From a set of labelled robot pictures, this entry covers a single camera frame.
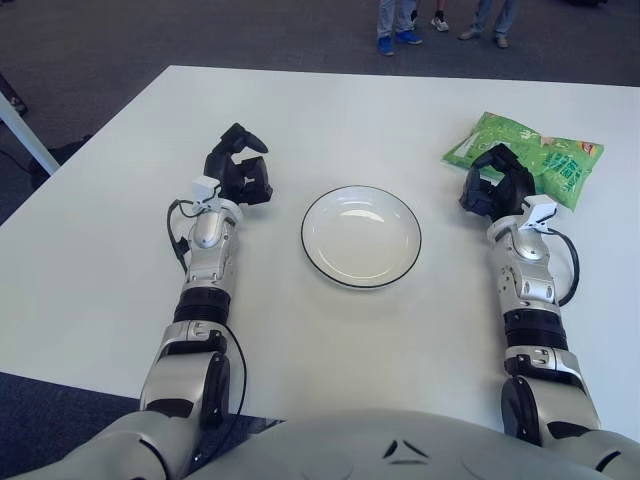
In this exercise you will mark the green snack bag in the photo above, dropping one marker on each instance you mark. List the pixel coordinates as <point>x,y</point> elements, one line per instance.
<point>560,165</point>

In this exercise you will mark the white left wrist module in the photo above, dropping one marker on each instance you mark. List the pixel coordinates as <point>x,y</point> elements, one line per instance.
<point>205,187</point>

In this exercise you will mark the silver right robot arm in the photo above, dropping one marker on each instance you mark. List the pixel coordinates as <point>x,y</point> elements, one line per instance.
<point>530,280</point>

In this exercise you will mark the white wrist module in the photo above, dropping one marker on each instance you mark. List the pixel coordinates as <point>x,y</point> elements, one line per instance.
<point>540,210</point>
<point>205,187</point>

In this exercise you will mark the grey robot torso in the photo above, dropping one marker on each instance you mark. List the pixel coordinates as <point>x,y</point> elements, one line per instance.
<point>350,445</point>

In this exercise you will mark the person with blue shoes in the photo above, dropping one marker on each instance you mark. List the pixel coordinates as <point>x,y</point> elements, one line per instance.
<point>387,20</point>

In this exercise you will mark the person with white sneakers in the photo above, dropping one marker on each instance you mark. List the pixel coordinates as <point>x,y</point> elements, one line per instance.
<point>440,22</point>

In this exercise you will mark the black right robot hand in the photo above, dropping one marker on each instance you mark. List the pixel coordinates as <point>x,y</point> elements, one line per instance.
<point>500,195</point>

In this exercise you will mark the person with beige shoes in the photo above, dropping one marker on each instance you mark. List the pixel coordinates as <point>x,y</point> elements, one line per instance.
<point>502,20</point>

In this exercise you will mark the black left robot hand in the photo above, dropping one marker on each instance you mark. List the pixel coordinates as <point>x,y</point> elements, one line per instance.
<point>240,180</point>

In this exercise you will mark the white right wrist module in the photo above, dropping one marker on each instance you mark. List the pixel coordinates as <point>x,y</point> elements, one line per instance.
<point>540,210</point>

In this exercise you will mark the white plate with black rim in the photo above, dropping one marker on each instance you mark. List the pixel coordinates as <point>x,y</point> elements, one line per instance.
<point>360,240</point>

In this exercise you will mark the black object on floor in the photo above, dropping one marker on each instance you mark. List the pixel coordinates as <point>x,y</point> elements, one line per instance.
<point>12,95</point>

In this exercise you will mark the white table leg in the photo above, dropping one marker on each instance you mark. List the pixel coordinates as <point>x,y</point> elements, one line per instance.
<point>25,135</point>

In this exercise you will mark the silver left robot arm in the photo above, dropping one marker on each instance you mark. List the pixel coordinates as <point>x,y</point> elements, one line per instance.
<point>205,280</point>

